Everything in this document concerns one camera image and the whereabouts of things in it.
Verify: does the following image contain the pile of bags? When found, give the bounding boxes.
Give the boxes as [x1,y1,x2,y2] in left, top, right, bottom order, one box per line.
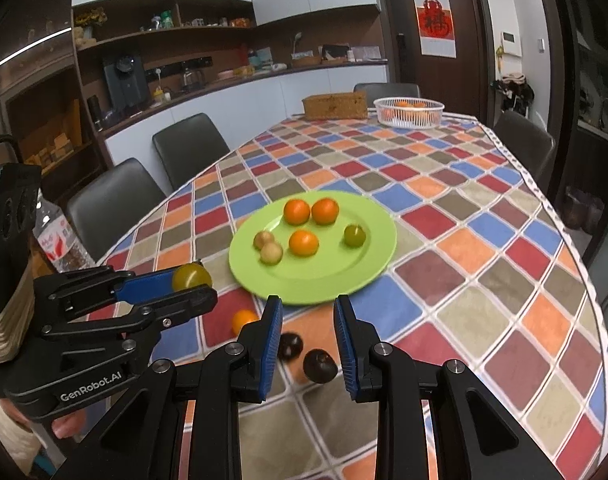
[496,72,535,111]

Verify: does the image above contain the yellow flowers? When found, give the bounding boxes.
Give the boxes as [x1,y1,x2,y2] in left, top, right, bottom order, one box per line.
[74,7,108,28]

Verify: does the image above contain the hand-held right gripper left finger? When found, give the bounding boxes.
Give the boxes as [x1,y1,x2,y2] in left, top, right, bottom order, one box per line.
[49,295,284,480]

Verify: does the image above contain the dark brown door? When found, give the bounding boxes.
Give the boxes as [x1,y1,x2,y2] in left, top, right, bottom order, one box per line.
[376,0,490,116]

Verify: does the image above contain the white plastic basket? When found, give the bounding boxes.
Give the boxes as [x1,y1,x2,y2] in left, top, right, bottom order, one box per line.
[373,97,445,128]

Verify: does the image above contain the green plate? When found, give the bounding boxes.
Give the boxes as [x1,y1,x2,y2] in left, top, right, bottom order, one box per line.
[228,191,398,307]

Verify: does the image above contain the person's left hand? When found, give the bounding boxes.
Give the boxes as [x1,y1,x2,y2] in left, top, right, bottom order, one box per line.
[51,407,95,441]

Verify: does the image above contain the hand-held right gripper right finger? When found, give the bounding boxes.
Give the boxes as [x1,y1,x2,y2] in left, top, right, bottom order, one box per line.
[333,295,560,480]

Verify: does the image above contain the black coffee machine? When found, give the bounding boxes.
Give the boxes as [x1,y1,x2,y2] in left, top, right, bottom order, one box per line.
[102,55,150,111]

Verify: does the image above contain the person's left forearm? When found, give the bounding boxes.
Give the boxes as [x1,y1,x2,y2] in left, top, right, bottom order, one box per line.
[0,397,55,480]

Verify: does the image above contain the dark plum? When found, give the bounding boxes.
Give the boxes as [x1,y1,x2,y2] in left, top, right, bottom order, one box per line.
[303,350,336,382]
[278,332,304,361]

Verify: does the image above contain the wooden box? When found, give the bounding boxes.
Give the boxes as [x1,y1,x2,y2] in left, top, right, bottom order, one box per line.
[302,91,369,121]

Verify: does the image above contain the red wall calendar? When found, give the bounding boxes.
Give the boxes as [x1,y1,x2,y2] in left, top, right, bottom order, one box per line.
[413,0,457,57]

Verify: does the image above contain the glass kettle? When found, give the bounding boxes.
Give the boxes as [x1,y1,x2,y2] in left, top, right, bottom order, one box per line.
[179,62,205,92]

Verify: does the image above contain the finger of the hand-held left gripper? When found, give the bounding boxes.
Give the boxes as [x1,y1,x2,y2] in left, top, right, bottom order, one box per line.
[40,284,219,356]
[34,259,205,320]

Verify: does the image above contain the wooden side cabinet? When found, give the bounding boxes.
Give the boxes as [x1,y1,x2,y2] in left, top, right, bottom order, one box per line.
[0,60,107,201]

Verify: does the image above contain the white kitchen counter cabinet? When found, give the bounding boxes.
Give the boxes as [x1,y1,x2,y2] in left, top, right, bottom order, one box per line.
[99,60,390,171]

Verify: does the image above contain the clear plastic water bottle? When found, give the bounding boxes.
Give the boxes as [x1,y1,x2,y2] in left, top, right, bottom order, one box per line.
[31,195,95,273]

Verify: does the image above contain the wooden wall shelf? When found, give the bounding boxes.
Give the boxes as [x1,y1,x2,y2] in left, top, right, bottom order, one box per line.
[71,0,257,51]

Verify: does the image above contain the large orange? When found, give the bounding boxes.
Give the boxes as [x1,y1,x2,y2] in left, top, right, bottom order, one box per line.
[311,197,340,225]

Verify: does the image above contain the grey dining chair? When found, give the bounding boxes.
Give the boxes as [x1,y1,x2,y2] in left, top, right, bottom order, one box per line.
[152,113,231,191]
[66,157,167,266]
[354,82,421,107]
[494,110,556,181]

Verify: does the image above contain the small orange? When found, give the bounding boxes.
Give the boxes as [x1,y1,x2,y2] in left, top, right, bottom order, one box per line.
[231,309,260,337]
[288,229,319,257]

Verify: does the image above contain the checkered colourful tablecloth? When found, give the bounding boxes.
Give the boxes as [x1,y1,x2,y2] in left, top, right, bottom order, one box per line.
[86,110,608,480]

